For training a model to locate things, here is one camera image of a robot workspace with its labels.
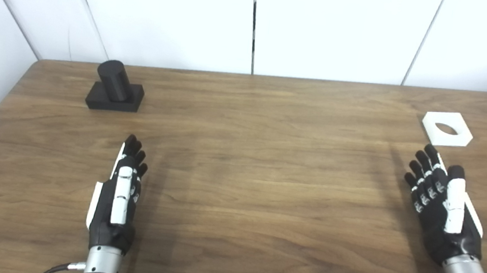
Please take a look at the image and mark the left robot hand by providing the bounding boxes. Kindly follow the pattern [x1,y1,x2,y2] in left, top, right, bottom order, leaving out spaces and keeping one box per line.
[83,130,152,255]

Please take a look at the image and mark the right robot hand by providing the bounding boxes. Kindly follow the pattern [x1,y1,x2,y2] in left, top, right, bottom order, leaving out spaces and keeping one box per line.
[396,142,487,270]

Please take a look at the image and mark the thick black left wrist cable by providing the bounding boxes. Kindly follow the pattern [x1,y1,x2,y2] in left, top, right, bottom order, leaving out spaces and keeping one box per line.
[37,258,87,273]

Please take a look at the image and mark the white square piece with hole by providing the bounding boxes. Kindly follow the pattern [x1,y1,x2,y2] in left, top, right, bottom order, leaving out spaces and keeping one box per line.
[420,109,476,150]

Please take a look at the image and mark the black peg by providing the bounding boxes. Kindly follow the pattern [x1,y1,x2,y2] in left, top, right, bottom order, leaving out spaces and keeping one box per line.
[85,58,148,115]

